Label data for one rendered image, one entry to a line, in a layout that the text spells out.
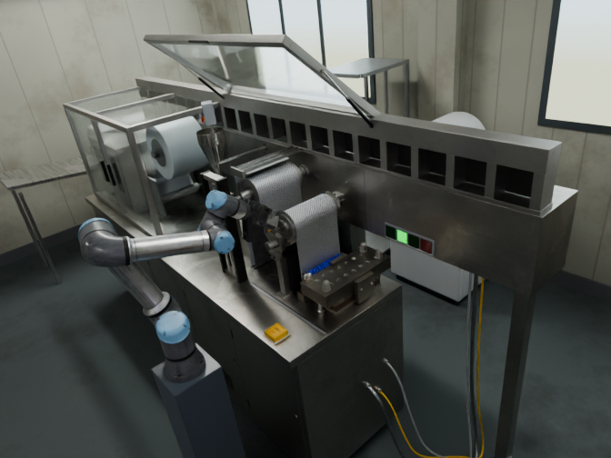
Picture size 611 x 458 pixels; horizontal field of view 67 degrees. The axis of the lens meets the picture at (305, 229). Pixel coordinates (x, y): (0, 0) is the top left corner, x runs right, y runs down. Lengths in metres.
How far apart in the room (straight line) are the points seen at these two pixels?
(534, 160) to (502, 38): 2.05
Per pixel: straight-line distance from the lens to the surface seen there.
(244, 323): 2.03
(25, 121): 5.24
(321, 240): 2.04
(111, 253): 1.57
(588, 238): 3.64
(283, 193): 2.13
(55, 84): 5.27
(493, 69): 3.56
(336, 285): 1.94
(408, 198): 1.85
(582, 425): 2.94
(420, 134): 1.73
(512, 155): 1.56
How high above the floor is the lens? 2.15
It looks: 28 degrees down
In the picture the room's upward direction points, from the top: 7 degrees counter-clockwise
